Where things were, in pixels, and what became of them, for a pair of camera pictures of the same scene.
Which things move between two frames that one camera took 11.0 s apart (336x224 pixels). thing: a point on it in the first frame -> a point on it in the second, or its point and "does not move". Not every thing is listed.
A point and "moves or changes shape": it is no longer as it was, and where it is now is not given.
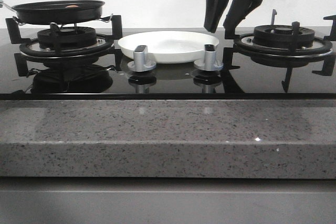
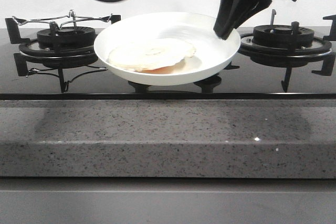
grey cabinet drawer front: (167, 200) does not move
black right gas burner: (280, 36) does not move
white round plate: (169, 46) moves or changes shape
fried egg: (72, 6) -> (151, 56)
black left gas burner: (74, 36) does not move
